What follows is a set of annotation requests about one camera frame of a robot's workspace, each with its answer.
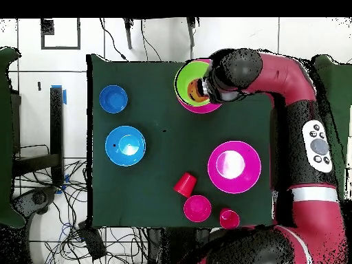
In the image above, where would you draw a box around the red cup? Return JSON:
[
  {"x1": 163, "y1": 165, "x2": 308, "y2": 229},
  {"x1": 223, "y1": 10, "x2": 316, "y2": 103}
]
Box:
[
  {"x1": 219, "y1": 208, "x2": 241, "y2": 230},
  {"x1": 173, "y1": 172, "x2": 198, "y2": 199}
]

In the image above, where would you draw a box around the large pink bowl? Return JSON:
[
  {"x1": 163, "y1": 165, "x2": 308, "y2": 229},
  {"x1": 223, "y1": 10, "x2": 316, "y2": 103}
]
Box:
[
  {"x1": 177, "y1": 58, "x2": 223, "y2": 114},
  {"x1": 207, "y1": 140, "x2": 263, "y2": 195}
]

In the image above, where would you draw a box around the orange cup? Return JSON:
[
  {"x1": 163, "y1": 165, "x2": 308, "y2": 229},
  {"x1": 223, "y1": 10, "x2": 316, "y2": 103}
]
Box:
[{"x1": 186, "y1": 78, "x2": 210, "y2": 104}]

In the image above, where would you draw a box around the green bowl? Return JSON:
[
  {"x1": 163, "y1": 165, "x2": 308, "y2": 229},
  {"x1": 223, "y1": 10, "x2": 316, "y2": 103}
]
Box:
[{"x1": 173, "y1": 60, "x2": 213, "y2": 107}]

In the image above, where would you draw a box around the light blue bowl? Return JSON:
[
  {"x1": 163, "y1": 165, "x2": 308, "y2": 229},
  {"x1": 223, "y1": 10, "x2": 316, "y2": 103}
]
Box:
[{"x1": 104, "y1": 125, "x2": 147, "y2": 167}]

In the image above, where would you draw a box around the small pink bowl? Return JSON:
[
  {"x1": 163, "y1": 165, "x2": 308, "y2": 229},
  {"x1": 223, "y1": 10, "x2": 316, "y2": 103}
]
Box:
[{"x1": 183, "y1": 195, "x2": 212, "y2": 223}]

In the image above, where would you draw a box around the dark green table cloth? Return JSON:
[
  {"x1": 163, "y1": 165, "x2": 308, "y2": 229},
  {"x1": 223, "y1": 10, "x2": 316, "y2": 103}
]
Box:
[
  {"x1": 313, "y1": 54, "x2": 352, "y2": 200},
  {"x1": 0, "y1": 46, "x2": 26, "y2": 229},
  {"x1": 86, "y1": 54, "x2": 277, "y2": 230}
]

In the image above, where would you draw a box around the small dark blue bowl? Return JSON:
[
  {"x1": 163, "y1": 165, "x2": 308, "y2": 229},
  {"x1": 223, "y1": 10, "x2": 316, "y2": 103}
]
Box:
[{"x1": 98, "y1": 84, "x2": 129, "y2": 114}]

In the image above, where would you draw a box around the black stand leg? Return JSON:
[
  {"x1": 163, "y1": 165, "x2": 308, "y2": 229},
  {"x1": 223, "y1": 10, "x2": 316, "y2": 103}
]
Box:
[
  {"x1": 122, "y1": 18, "x2": 133, "y2": 50},
  {"x1": 186, "y1": 18, "x2": 197, "y2": 48}
]

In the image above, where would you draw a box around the black metal stand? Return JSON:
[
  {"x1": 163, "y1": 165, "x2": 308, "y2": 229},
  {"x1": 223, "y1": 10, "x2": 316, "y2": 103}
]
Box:
[{"x1": 13, "y1": 86, "x2": 65, "y2": 186}]

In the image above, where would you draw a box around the bundle of cables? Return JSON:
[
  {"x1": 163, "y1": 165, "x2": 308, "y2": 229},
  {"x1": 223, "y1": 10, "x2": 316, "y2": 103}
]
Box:
[{"x1": 13, "y1": 144, "x2": 91, "y2": 264}]

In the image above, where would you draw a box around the black cable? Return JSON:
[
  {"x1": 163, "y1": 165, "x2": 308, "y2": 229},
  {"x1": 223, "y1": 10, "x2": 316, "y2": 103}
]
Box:
[{"x1": 99, "y1": 18, "x2": 128, "y2": 61}]

